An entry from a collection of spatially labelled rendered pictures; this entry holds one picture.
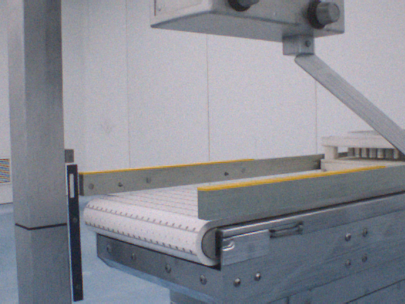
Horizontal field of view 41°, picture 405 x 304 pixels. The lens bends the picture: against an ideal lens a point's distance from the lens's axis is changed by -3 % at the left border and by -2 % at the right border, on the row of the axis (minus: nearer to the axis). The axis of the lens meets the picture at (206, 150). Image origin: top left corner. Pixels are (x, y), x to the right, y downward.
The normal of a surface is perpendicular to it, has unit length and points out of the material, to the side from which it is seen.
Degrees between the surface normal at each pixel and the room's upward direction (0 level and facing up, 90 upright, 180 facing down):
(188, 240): 80
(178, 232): 65
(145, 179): 90
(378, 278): 90
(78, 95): 90
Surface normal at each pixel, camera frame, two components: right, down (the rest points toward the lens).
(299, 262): 0.65, 0.03
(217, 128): -0.67, 0.05
